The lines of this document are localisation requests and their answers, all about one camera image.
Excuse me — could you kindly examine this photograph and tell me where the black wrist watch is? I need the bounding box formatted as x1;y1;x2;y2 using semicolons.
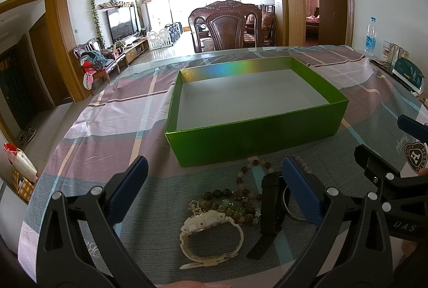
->
246;171;290;260

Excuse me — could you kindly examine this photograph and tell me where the dark brown bead bracelet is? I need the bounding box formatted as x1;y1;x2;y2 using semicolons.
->
189;187;265;226

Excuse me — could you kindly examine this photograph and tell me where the white wrist watch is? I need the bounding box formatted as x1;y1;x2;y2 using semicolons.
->
179;210;244;271

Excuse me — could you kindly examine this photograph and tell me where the red and white bead bracelet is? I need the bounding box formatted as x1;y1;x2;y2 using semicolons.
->
235;155;279;188

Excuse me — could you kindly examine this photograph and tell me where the person right hand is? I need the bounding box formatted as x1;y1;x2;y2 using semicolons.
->
401;168;428;257

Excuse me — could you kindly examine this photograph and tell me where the green book stack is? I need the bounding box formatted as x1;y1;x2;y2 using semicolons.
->
381;41;426;95

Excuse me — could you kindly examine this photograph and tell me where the red and white bag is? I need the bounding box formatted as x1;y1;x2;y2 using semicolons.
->
4;142;39;202

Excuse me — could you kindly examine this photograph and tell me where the plastic water bottle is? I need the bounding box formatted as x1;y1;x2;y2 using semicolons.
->
364;16;376;57

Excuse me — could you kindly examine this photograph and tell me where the plaid tablecloth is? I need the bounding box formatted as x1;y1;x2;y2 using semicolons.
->
17;46;427;287

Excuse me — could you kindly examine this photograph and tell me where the green cardboard box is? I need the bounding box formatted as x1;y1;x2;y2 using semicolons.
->
165;57;349;168

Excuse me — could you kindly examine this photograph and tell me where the wooden chair with clothes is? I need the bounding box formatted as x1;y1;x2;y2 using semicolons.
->
72;38;120;94

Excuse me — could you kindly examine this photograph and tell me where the wooden tv cabinet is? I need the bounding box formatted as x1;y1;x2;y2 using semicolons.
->
116;37;150;65

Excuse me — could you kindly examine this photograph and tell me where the green ivy garland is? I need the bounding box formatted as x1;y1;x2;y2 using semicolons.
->
89;0;105;49

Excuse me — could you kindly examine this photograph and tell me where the carved wooden dining chair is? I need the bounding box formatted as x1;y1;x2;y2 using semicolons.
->
188;0;263;53

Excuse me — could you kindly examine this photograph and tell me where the flat screen television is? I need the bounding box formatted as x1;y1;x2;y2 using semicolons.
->
107;6;139;42

